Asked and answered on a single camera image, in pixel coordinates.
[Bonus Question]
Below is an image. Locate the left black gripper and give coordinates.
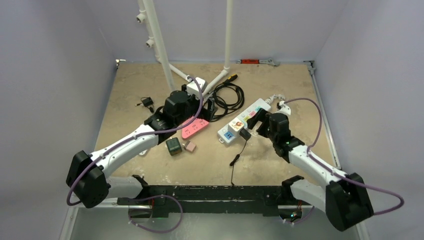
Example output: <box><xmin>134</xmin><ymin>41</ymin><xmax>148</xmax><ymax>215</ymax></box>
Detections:
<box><xmin>175</xmin><ymin>85</ymin><xmax>217</xmax><ymax>127</ymax></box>

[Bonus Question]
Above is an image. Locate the pink power socket block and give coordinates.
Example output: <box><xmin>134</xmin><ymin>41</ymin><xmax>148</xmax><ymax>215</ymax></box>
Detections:
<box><xmin>181</xmin><ymin>118</ymin><xmax>210</xmax><ymax>140</ymax></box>

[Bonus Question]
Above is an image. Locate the black plug with cable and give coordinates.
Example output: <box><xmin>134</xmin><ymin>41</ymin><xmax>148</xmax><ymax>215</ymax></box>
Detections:
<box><xmin>229</xmin><ymin>129</ymin><xmax>253</xmax><ymax>187</ymax></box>

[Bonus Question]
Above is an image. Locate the white orange plug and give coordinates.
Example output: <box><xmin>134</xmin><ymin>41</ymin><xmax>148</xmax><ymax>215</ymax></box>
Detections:
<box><xmin>228</xmin><ymin>117</ymin><xmax>245</xmax><ymax>135</ymax></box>

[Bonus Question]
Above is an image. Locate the white power strip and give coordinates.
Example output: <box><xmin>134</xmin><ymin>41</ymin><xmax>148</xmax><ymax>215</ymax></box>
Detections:
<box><xmin>217</xmin><ymin>94</ymin><xmax>285</xmax><ymax>146</ymax></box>

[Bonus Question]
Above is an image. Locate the pink plug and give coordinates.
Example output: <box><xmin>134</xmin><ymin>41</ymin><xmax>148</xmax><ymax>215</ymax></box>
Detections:
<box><xmin>183</xmin><ymin>141</ymin><xmax>197</xmax><ymax>153</ymax></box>

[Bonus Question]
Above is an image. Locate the green plug adapter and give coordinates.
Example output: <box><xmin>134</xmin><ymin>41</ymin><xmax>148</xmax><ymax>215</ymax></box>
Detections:
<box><xmin>165</xmin><ymin>138</ymin><xmax>183</xmax><ymax>156</ymax></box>

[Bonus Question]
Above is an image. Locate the black plug adapter with cable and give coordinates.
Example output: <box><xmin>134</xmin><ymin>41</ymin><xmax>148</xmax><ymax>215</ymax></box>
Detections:
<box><xmin>134</xmin><ymin>96</ymin><xmax>155</xmax><ymax>113</ymax></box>

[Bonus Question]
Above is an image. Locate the white USB plug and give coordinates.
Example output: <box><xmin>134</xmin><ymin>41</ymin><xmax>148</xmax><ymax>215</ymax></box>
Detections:
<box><xmin>138</xmin><ymin>149</ymin><xmax>149</xmax><ymax>156</ymax></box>

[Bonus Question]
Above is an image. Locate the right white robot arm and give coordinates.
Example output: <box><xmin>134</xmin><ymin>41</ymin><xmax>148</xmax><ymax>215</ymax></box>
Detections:
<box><xmin>247</xmin><ymin>108</ymin><xmax>375</xmax><ymax>232</ymax></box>

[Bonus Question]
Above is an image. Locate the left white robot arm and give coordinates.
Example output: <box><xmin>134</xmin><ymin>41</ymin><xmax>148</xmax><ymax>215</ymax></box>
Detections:
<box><xmin>65</xmin><ymin>90</ymin><xmax>216</xmax><ymax>209</ymax></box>

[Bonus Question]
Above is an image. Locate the white blue USB charger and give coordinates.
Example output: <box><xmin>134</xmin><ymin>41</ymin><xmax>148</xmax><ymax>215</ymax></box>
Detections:
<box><xmin>223</xmin><ymin>131</ymin><xmax>235</xmax><ymax>144</ymax></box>

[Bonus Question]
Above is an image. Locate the red adjustable wrench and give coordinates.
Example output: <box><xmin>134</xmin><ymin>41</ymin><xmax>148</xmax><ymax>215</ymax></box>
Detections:
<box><xmin>236</xmin><ymin>58</ymin><xmax>280</xmax><ymax>67</ymax></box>

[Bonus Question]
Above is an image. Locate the coiled black cable bundle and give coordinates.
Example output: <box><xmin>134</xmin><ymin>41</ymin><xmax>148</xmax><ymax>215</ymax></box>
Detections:
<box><xmin>208</xmin><ymin>83</ymin><xmax>246</xmax><ymax>123</ymax></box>

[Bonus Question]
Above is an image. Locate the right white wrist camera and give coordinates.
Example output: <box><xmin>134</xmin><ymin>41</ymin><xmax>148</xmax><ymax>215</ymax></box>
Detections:
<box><xmin>276</xmin><ymin>100</ymin><xmax>292</xmax><ymax>116</ymax></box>

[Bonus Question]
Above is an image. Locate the white PVC pipe frame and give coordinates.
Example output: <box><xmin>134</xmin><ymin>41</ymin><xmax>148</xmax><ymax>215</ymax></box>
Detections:
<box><xmin>135</xmin><ymin>0</ymin><xmax>233</xmax><ymax>100</ymax></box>

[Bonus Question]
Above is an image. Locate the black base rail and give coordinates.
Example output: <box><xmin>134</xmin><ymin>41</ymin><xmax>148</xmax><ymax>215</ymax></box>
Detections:
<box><xmin>117</xmin><ymin>185</ymin><xmax>306</xmax><ymax>222</ymax></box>

